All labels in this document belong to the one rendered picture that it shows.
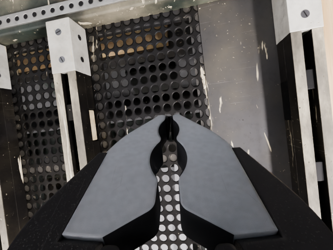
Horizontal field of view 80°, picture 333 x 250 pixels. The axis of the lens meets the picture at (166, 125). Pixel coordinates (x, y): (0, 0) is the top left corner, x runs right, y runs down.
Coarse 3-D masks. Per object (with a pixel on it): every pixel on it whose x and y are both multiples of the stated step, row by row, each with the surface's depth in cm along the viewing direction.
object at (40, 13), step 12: (72, 0) 48; (84, 0) 48; (96, 0) 47; (108, 0) 47; (120, 0) 46; (24, 12) 50; (36, 12) 50; (48, 12) 49; (60, 12) 49; (72, 12) 48; (0, 24) 51; (12, 24) 51
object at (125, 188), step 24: (168, 120) 12; (120, 144) 10; (144, 144) 9; (120, 168) 8; (144, 168) 8; (96, 192) 7; (120, 192) 7; (144, 192) 7; (72, 216) 6; (96, 216) 6; (120, 216) 6; (144, 216) 6; (96, 240) 6; (120, 240) 6; (144, 240) 7
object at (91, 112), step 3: (90, 111) 52; (93, 111) 53; (90, 114) 52; (93, 114) 53; (90, 117) 52; (93, 117) 53; (90, 120) 52; (93, 120) 53; (93, 123) 53; (93, 126) 53; (93, 129) 52; (93, 132) 52; (96, 132) 54; (93, 135) 52; (96, 135) 54; (93, 138) 52; (96, 138) 53
